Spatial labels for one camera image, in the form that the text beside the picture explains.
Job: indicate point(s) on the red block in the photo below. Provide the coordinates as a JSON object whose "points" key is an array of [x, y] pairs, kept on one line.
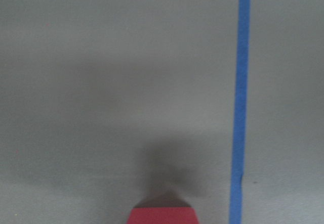
{"points": [[165, 208]]}

